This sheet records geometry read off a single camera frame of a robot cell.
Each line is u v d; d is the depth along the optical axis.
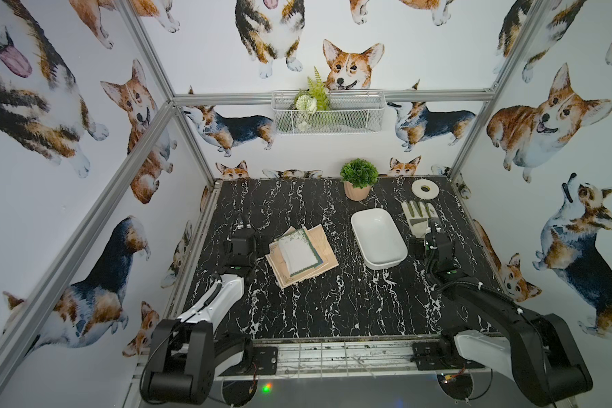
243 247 0.66
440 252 0.66
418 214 1.07
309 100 0.82
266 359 0.75
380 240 0.95
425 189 1.17
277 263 0.92
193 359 0.41
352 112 0.92
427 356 0.74
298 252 0.96
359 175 1.00
